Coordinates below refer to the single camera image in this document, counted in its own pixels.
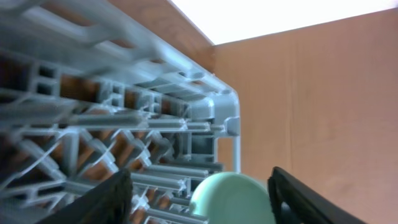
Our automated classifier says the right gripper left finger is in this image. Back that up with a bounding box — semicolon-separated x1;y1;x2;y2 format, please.
38;169;133;224

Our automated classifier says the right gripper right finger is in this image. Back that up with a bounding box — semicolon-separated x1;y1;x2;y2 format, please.
267;167;364;224

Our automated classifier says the mint green small bowl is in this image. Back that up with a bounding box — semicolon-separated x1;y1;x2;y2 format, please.
189;172;276;224

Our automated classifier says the grey plastic dishwasher rack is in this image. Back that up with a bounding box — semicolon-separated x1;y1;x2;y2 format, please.
1;0;241;223

